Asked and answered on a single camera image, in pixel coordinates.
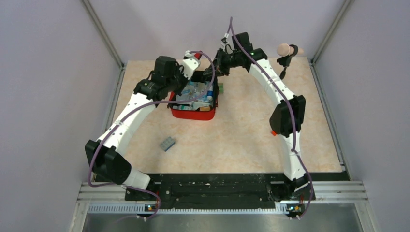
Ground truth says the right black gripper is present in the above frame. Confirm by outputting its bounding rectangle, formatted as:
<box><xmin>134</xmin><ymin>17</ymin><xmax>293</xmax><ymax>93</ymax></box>
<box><xmin>204</xmin><ymin>48</ymin><xmax>240</xmax><ymax>78</ymax></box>

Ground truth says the small green box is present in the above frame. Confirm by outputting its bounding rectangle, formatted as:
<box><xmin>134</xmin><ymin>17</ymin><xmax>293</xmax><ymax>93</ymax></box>
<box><xmin>218</xmin><ymin>83</ymin><xmax>224</xmax><ymax>94</ymax></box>

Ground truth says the blue cotton swab bag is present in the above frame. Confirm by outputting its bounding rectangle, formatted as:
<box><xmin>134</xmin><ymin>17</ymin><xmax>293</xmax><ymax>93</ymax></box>
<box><xmin>176</xmin><ymin>81</ymin><xmax>214</xmax><ymax>102</ymax></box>

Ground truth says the white blue spray bottle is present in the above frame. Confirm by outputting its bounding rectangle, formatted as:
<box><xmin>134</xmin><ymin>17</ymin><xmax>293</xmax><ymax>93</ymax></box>
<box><xmin>206</xmin><ymin>90</ymin><xmax>214</xmax><ymax>102</ymax></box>

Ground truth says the clear white cap bottle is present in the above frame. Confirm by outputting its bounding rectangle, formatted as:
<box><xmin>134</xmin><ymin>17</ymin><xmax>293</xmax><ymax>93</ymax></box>
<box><xmin>173</xmin><ymin>105</ymin><xmax>193</xmax><ymax>111</ymax></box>

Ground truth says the red black medicine kit bag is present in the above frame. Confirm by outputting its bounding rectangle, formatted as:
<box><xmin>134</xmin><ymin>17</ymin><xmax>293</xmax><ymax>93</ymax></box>
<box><xmin>167</xmin><ymin>71</ymin><xmax>219</xmax><ymax>121</ymax></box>

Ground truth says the amber medicine bottle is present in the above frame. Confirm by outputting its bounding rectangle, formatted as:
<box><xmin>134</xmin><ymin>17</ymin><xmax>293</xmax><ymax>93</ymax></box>
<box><xmin>199</xmin><ymin>106</ymin><xmax>213</xmax><ymax>112</ymax></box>

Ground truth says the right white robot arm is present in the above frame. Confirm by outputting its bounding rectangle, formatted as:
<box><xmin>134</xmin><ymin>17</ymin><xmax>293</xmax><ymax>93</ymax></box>
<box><xmin>204</xmin><ymin>32</ymin><xmax>306</xmax><ymax>199</ymax></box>

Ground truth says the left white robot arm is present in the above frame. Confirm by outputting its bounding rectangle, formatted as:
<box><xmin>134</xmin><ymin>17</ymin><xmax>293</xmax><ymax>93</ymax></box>
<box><xmin>85</xmin><ymin>56</ymin><xmax>201</xmax><ymax>200</ymax></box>

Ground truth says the black microphone stand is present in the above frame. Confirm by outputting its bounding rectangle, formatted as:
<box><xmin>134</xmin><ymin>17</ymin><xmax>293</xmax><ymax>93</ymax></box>
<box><xmin>277</xmin><ymin>43</ymin><xmax>304</xmax><ymax>80</ymax></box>

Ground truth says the grey blue pill blister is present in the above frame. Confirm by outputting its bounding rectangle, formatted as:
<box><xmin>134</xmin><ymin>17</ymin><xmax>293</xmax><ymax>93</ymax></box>
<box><xmin>160</xmin><ymin>137</ymin><xmax>176</xmax><ymax>152</ymax></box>

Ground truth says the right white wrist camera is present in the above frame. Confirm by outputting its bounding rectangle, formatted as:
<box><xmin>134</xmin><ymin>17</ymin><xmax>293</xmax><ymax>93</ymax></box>
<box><xmin>221</xmin><ymin>32</ymin><xmax>233</xmax><ymax>51</ymax></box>

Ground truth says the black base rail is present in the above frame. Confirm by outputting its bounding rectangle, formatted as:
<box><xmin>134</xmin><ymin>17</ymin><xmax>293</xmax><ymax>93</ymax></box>
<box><xmin>125</xmin><ymin>173</ymin><xmax>316</xmax><ymax>210</ymax></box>

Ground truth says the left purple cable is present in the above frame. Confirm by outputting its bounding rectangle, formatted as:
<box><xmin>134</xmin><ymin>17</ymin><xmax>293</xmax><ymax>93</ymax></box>
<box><xmin>87</xmin><ymin>50</ymin><xmax>216</xmax><ymax>220</ymax></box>

